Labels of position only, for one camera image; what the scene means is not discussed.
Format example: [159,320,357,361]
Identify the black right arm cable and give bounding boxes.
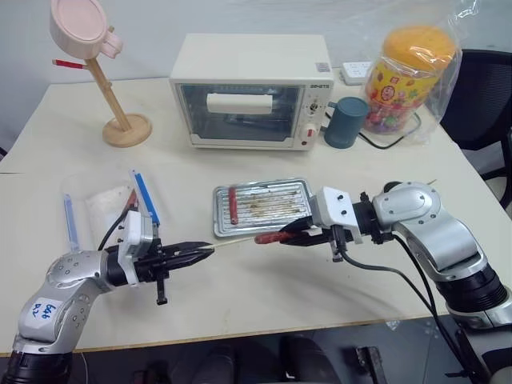
[333,226,494,384]

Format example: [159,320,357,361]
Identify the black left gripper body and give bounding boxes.
[135,237,181,307]

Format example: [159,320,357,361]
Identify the dark teal plastic cup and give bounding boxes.
[322,95,370,150]

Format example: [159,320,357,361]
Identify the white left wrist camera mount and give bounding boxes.
[118,210,156,287]

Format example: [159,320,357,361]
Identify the pink plastic cup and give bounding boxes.
[49,0,123,62]

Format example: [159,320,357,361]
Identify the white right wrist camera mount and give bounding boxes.
[309,186,363,245]

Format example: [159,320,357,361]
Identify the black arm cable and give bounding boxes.
[333,226,494,384]
[97,201,142,252]

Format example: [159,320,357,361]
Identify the ribbed metal baking tray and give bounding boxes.
[210,175,318,238]

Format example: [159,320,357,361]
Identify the red sausage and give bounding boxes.
[253,231,291,246]
[227,186,240,226]

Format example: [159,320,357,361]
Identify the candy jar with yellow lid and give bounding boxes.
[361,24,458,138]

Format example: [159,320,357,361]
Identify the white power strip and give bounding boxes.
[339,60,374,86]

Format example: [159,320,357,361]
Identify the wooden cup stand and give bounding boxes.
[51,23,154,150]

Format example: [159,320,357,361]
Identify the black power cord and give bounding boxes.
[357,111,423,151]

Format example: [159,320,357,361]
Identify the clear container with blue clips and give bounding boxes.
[59,167,163,254]

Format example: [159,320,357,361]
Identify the black office chair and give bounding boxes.
[439,48,512,222]

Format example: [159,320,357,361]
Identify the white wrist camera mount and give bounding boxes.
[309,186,363,245]
[118,210,156,287]

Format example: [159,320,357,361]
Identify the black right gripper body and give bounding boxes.
[304,224,348,264]

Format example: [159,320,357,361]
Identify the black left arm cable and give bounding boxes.
[97,201,142,252]

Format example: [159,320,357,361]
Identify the dark metal bracket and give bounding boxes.
[354,345,386,384]

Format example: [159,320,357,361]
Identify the white handwritten label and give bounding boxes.
[29,297,62,323]

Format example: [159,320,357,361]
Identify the clear plastic bag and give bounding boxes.
[357,0,466,152]

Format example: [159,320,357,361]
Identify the white toaster oven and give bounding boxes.
[168,33,334,154]

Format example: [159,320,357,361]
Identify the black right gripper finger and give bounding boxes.
[285,233,328,248]
[279,217,318,236]

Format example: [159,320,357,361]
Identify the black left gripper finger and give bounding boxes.
[162,241,212,258]
[170,251,210,274]

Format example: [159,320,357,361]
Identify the thin wooden skewer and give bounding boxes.
[202,236,258,250]

